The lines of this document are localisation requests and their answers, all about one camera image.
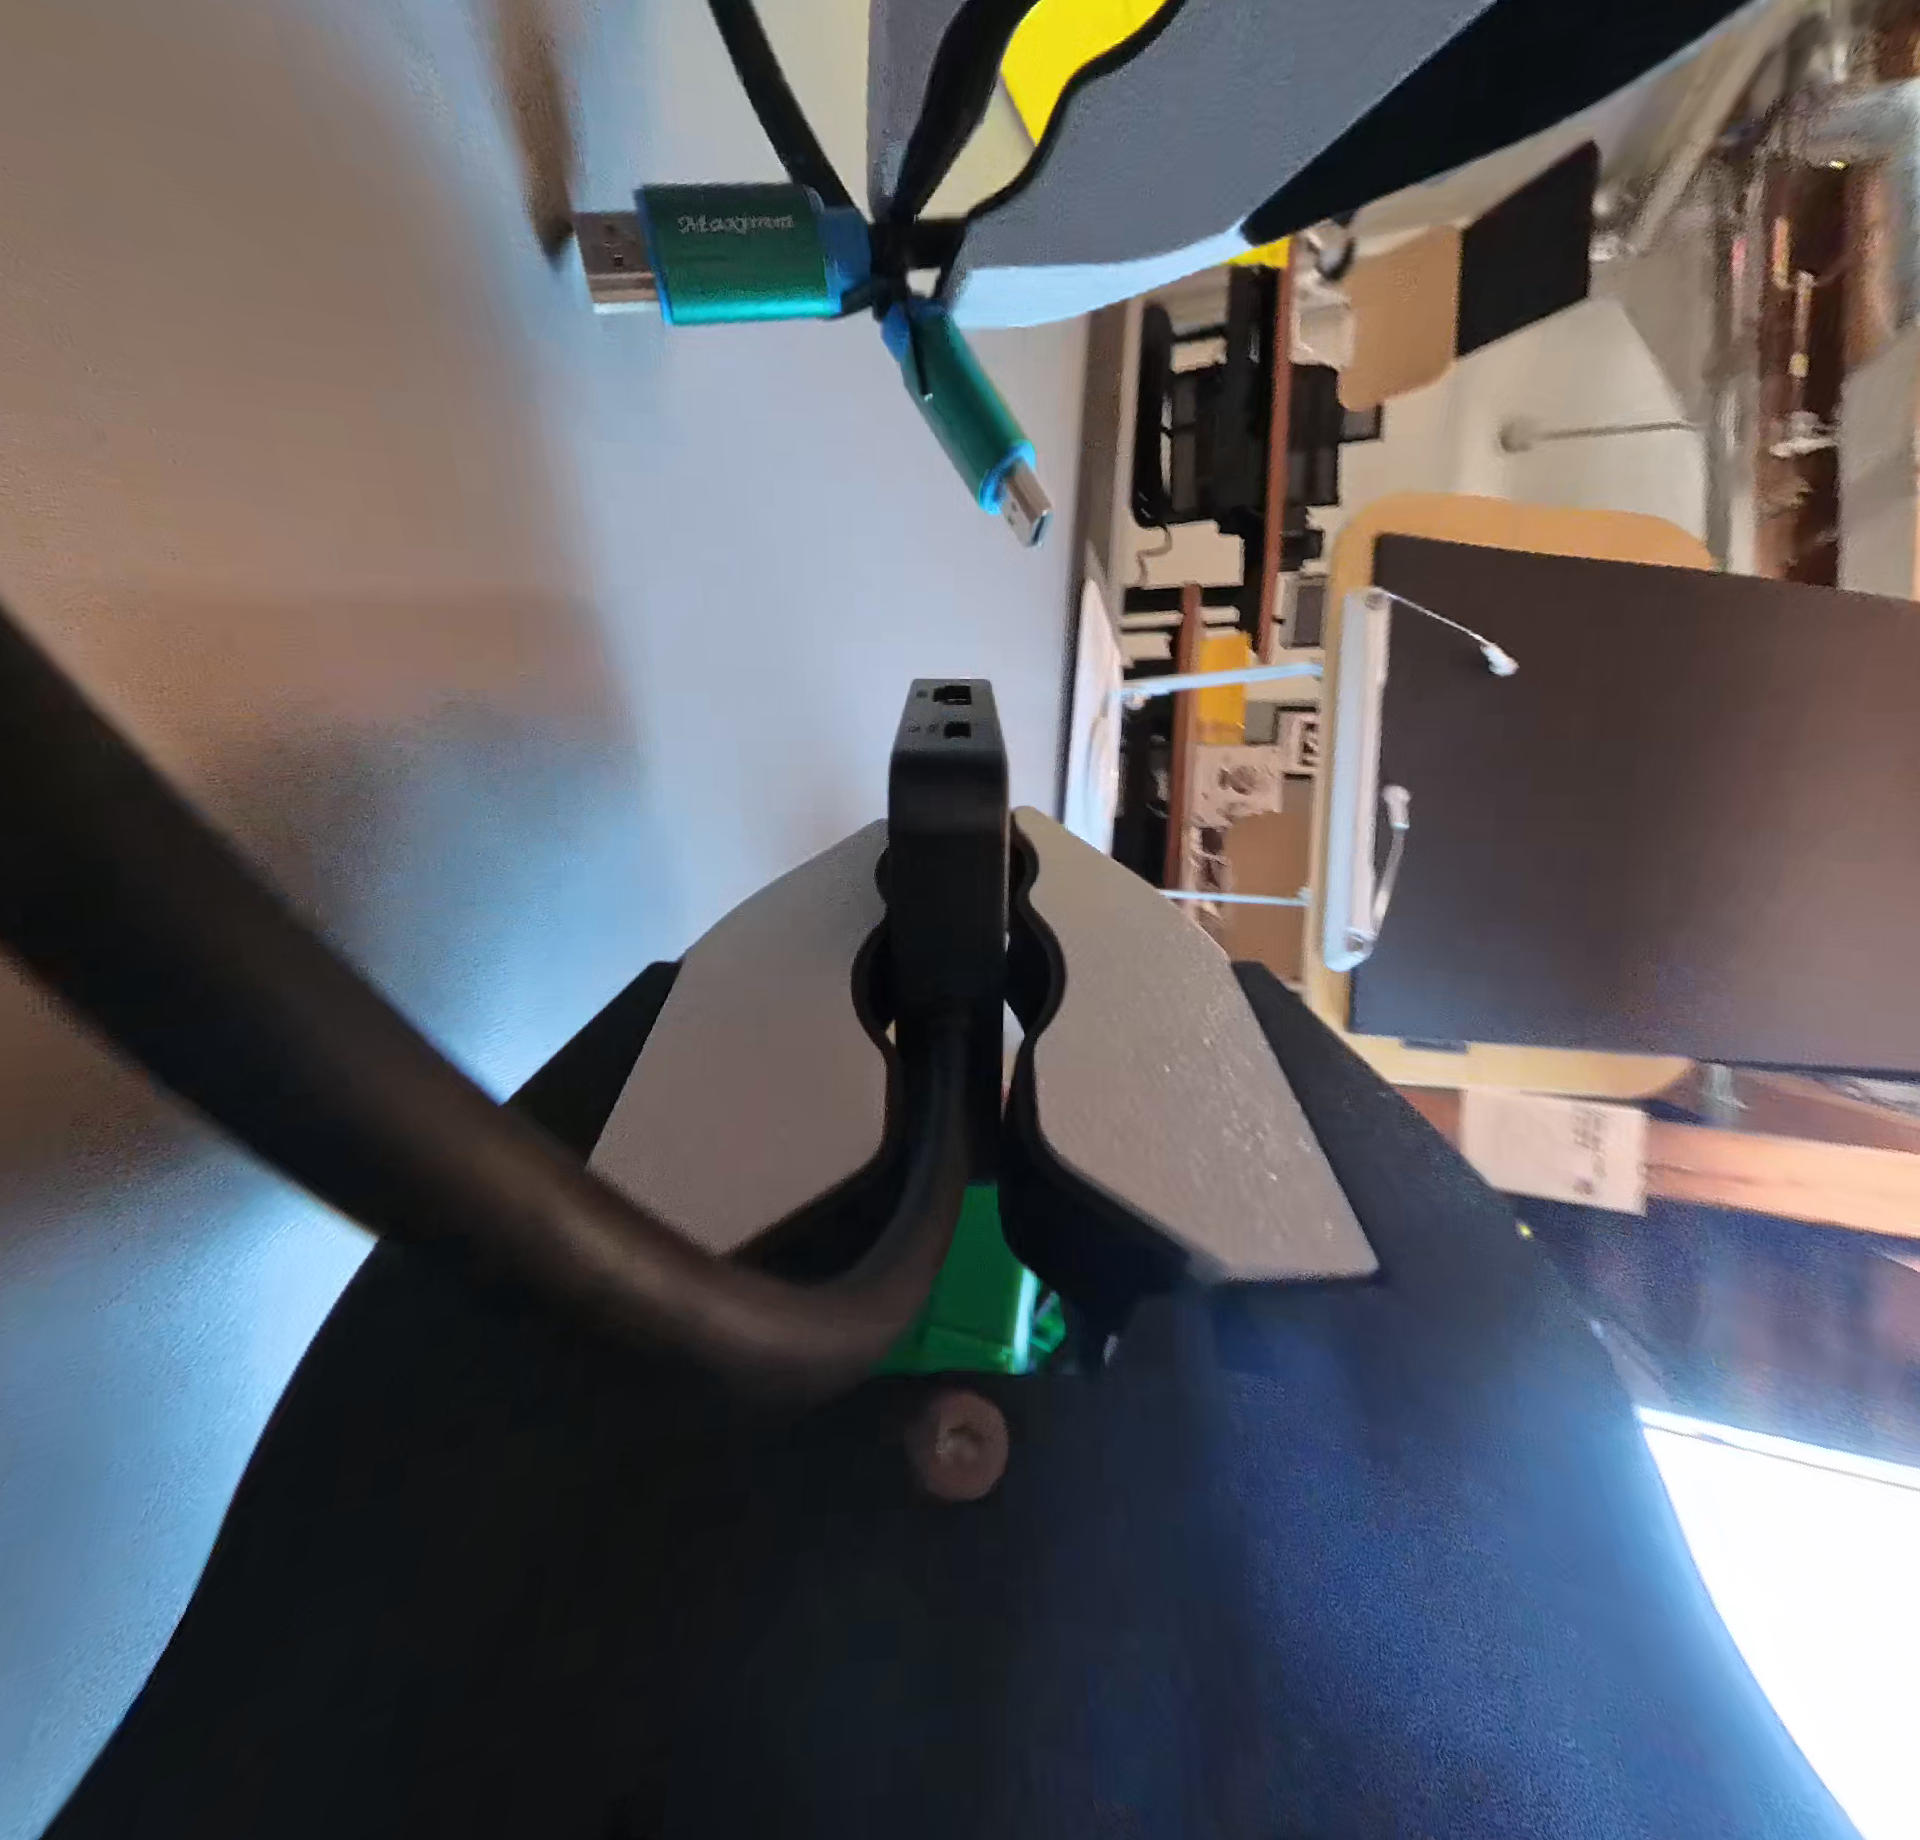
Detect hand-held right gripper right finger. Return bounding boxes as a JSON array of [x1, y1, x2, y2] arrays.
[[997, 806, 1383, 1339]]

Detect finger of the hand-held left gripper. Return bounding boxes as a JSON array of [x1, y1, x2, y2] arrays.
[[937, 0, 1595, 330], [865, 0, 1098, 226]]

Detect white paper notice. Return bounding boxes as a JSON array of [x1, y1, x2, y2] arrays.
[[1458, 1086, 1653, 1215]]

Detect green-plug hdmi cable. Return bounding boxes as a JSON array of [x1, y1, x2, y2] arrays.
[[571, 0, 1057, 554]]

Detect yellow plastic bin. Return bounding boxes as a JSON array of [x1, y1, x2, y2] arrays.
[[997, 0, 1295, 274]]

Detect tan and black chair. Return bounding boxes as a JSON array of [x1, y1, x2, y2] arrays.
[[1336, 141, 1604, 413]]

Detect black usb hub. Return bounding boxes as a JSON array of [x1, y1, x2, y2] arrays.
[[888, 677, 1011, 1069]]

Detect green plastic bin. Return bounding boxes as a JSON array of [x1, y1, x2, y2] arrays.
[[869, 1180, 1070, 1379]]

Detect black board with wooden edge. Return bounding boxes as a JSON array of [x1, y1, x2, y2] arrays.
[[1303, 491, 1920, 1107]]

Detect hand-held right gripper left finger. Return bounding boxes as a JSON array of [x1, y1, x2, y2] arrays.
[[586, 817, 909, 1260]]

